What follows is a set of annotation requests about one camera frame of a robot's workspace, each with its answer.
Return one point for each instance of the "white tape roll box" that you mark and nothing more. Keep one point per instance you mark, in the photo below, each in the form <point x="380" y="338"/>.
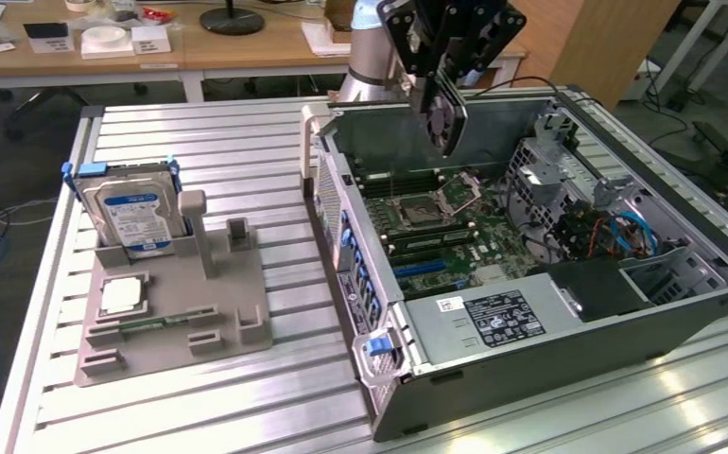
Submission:
<point x="108" y="45"/>

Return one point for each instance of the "beige tape roll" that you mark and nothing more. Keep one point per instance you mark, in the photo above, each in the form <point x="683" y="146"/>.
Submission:
<point x="79" y="5"/>

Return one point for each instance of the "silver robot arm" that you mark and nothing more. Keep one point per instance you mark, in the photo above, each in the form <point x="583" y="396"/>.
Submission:
<point x="370" y="57"/>

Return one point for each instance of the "installed green RAM stick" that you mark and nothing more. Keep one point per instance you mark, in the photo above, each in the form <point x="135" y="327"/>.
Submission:
<point x="432" y="242"/>

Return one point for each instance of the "open black PC case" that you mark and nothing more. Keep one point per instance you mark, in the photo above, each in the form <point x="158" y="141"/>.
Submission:
<point x="559" y="378"/>

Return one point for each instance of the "red packet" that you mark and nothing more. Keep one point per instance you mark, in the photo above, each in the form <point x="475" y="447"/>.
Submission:
<point x="156" y="15"/>

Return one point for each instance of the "CPU socket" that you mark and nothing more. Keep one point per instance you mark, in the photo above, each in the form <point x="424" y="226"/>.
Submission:
<point x="420" y="210"/>

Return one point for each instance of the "white paper stack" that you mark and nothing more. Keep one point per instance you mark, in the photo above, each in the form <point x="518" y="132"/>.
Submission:
<point x="326" y="45"/>

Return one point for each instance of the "hard disk in blue carrier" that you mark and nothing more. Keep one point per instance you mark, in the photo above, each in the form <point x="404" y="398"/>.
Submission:
<point x="136" y="217"/>

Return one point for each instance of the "silver socket cover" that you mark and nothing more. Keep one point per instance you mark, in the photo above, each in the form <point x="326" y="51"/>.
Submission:
<point x="447" y="188"/>

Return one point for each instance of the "wooden desk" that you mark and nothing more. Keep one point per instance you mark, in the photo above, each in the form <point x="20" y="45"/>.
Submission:
<point x="243" y="52"/>

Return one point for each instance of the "black office chair base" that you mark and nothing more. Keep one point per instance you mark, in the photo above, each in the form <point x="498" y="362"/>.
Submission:
<point x="42" y="101"/>

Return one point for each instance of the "grey plastic parts rack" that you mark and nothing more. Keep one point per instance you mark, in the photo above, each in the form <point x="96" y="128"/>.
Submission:
<point x="212" y="302"/>

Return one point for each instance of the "green motherboard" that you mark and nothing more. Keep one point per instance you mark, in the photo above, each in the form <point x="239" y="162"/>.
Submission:
<point x="502" y="241"/>

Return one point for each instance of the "wooden cabinet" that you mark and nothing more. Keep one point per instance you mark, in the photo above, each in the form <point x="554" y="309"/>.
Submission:
<point x="603" y="47"/>

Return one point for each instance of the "black and white label box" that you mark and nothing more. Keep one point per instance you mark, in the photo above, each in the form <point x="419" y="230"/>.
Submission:
<point x="48" y="33"/>

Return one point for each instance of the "silver CPU chip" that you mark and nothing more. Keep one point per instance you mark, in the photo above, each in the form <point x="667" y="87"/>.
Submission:
<point x="120" y="295"/>

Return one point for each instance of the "black round lamp base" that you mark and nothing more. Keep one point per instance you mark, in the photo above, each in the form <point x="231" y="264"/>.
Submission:
<point x="231" y="22"/>

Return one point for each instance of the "white desk frame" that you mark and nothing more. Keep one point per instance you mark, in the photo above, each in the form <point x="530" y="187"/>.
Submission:
<point x="726" y="42"/>

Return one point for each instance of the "grey power supply unit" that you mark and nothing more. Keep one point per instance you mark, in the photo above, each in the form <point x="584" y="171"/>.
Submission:
<point x="496" y="317"/>

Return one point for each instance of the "blue case latch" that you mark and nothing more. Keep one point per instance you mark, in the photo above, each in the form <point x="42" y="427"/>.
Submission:
<point x="378" y="347"/>

